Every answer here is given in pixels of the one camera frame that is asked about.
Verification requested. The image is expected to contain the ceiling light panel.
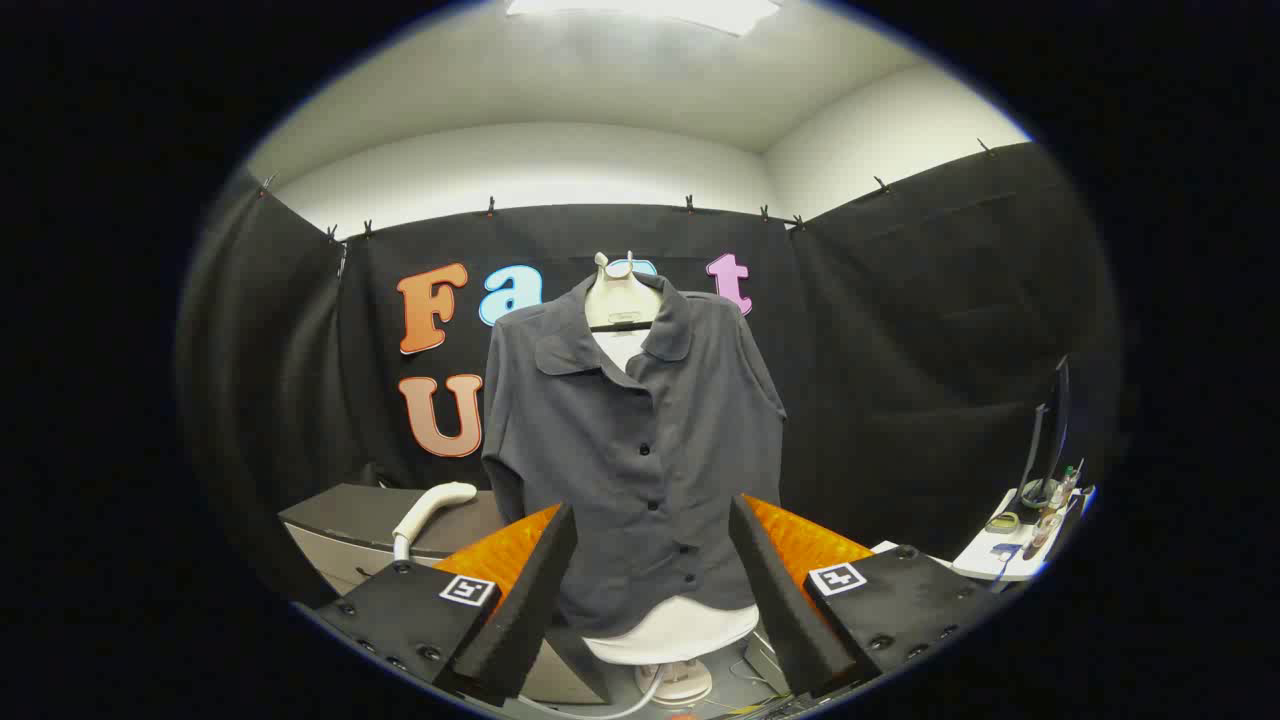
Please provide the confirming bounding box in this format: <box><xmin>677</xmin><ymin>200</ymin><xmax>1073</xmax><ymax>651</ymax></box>
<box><xmin>505</xmin><ymin>0</ymin><xmax>781</xmax><ymax>38</ymax></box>

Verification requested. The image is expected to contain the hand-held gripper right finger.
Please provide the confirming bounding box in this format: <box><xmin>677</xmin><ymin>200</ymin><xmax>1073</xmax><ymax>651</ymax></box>
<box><xmin>728</xmin><ymin>493</ymin><xmax>1006</xmax><ymax>699</ymax></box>

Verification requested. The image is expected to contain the white side desk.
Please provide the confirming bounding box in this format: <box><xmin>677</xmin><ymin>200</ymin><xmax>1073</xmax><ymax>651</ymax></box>
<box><xmin>950</xmin><ymin>485</ymin><xmax>1096</xmax><ymax>583</ymax></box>

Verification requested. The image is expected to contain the white garment steamer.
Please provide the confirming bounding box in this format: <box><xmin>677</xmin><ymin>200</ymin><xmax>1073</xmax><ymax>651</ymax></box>
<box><xmin>392</xmin><ymin>482</ymin><xmax>479</xmax><ymax>561</ymax></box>

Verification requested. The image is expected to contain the row of black clips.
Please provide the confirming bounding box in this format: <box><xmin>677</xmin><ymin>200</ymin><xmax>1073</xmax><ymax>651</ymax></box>
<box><xmin>258</xmin><ymin>138</ymin><xmax>1001</xmax><ymax>246</ymax></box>

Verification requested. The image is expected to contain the dark computer monitor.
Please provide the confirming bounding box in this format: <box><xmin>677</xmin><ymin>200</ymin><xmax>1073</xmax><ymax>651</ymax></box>
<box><xmin>1018</xmin><ymin>355</ymin><xmax>1071</xmax><ymax>516</ymax></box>

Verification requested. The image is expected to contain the grey drawer cabinet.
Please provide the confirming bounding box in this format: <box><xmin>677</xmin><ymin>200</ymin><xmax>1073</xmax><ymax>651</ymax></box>
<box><xmin>278</xmin><ymin>483</ymin><xmax>611</xmax><ymax>706</ymax></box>

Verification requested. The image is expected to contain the grey button shirt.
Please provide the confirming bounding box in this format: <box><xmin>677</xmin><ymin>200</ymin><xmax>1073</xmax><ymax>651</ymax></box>
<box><xmin>481</xmin><ymin>270</ymin><xmax>789</xmax><ymax>641</ymax></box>

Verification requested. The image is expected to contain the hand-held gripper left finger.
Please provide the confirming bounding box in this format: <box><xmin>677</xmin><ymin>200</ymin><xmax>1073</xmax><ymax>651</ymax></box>
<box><xmin>315</xmin><ymin>502</ymin><xmax>579</xmax><ymax>707</ymax></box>

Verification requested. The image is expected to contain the white garment form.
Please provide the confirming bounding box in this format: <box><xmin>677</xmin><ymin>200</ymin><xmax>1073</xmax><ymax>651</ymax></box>
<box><xmin>583</xmin><ymin>252</ymin><xmax>761</xmax><ymax>707</ymax></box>

